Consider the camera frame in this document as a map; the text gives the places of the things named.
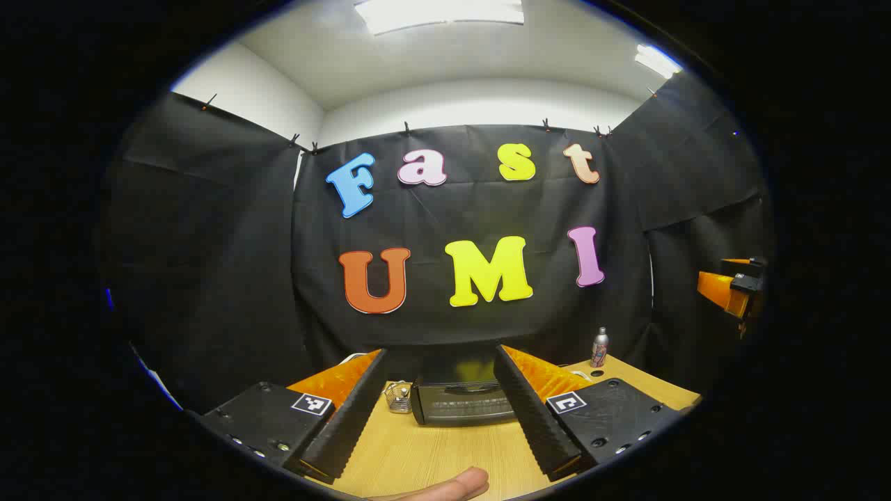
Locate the small ceiling light panel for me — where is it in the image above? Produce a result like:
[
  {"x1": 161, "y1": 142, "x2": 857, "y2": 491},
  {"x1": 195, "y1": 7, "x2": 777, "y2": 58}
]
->
[{"x1": 635, "y1": 45, "x2": 683, "y2": 79}]

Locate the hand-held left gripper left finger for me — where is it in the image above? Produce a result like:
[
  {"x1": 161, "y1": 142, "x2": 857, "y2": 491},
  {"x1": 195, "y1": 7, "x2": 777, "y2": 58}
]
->
[{"x1": 198, "y1": 348, "x2": 389, "y2": 486}]

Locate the large ceiling light panel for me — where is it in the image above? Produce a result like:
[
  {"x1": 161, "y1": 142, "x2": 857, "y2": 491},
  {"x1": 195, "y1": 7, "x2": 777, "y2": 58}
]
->
[{"x1": 354, "y1": 0, "x2": 524, "y2": 35}]

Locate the black electric oven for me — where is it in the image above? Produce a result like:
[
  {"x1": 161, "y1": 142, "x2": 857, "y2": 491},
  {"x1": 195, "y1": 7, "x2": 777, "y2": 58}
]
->
[{"x1": 409, "y1": 344, "x2": 519, "y2": 427}]

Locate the metal wire basket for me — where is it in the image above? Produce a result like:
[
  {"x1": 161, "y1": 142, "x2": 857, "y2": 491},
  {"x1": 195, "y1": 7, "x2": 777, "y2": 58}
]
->
[{"x1": 384, "y1": 380, "x2": 413, "y2": 415}]

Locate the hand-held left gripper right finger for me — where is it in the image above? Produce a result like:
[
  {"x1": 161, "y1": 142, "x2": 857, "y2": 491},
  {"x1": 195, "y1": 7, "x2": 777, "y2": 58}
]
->
[{"x1": 493, "y1": 344, "x2": 686, "y2": 482}]

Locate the black backdrop cloth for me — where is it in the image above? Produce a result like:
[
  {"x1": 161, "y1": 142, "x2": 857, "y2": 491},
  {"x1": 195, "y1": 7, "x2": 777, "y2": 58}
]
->
[{"x1": 104, "y1": 70, "x2": 773, "y2": 418}]

